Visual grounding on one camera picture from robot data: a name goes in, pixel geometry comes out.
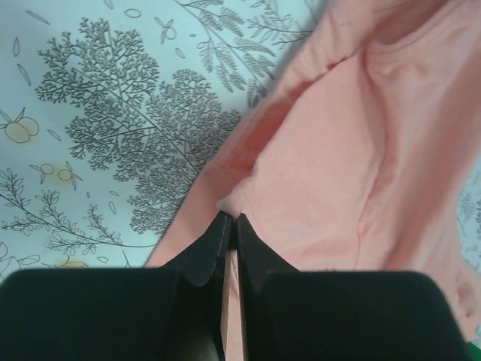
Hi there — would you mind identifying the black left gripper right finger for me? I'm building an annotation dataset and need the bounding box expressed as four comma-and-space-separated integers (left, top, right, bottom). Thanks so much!
236, 215, 471, 360

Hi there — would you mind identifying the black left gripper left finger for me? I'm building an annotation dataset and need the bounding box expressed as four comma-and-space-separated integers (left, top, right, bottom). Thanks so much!
1, 212, 231, 360

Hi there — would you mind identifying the salmon pink t shirt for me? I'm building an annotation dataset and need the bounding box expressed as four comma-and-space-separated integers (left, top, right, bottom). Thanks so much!
149, 1, 480, 360

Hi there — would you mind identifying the green plastic tray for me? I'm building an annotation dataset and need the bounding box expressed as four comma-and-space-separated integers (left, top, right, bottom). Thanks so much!
466, 342, 481, 361

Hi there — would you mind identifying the floral patterned table mat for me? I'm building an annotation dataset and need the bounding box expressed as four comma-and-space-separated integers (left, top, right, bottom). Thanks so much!
0, 0, 481, 279

